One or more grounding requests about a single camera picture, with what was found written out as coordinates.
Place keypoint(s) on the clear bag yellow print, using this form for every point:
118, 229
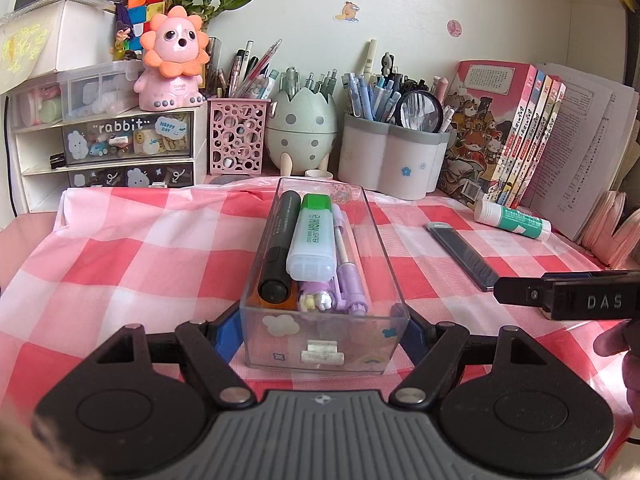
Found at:
22, 55

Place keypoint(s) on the small colourful figurine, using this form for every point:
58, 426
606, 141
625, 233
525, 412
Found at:
122, 47

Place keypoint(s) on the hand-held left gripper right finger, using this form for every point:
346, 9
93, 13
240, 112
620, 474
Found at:
414, 337

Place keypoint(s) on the purple tassel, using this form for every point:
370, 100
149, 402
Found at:
123, 17

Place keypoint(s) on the dark pencil lead case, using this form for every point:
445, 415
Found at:
465, 257

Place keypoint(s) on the cartoon comic book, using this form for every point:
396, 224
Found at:
526, 125
535, 125
475, 130
543, 125
550, 125

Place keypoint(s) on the purple pen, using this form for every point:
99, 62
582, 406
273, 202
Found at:
347, 270
315, 296

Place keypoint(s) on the orange animal wall sticker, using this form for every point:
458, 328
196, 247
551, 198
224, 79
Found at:
346, 11

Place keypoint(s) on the pink checkered tablecloth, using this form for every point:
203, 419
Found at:
150, 270

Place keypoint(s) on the magnifying glass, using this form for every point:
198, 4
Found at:
420, 110

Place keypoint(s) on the yellow folder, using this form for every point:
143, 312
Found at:
631, 165

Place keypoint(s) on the white box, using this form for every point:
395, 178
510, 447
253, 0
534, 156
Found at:
80, 35

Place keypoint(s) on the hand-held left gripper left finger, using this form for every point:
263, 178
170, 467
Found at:
226, 335

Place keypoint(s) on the green egg-shaped pen holder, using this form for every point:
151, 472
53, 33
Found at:
300, 127

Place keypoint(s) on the pink perforated pen holder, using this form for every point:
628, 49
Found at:
235, 135

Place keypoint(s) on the low clear sticker drawer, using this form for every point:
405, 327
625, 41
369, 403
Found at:
132, 175

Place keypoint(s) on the bunch of pens, pink holder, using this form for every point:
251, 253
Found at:
247, 75

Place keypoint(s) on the tall clear sticker drawer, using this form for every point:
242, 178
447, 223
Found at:
127, 137

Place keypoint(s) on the pink round wall sticker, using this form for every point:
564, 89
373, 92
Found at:
453, 27

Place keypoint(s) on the green highlighter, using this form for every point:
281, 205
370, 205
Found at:
310, 240

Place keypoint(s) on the orange highlighter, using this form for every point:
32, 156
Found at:
280, 305

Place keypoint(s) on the green and white glue stick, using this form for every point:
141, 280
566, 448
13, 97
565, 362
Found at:
515, 220

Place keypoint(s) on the grey white flower-shaped pen holder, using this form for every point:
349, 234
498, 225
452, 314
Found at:
385, 157

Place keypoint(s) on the bunch of green pens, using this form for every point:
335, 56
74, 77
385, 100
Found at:
291, 80

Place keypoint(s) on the colourful puzzle cube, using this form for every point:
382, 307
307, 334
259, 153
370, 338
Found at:
142, 10

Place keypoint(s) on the stack of printed papers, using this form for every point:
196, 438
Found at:
575, 150

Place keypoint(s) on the glass vase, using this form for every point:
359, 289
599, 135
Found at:
215, 62

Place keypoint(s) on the pink lion toy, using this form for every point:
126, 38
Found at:
172, 55

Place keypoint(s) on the clear compartment storage box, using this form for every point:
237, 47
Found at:
90, 90

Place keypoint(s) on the bunch of blue black pens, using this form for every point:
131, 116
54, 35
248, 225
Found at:
367, 92

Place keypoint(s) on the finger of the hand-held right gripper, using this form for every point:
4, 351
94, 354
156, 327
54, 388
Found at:
575, 276
575, 302

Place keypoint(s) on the person's right hand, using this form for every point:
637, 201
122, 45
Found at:
612, 342

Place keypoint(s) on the black marker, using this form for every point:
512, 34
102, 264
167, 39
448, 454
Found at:
280, 245

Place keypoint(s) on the clear plastic organizer box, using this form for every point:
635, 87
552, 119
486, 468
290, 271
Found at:
280, 360

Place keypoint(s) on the white desktop drawer organizer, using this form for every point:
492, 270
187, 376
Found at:
37, 152

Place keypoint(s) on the grey round coaster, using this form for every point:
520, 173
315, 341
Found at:
232, 180

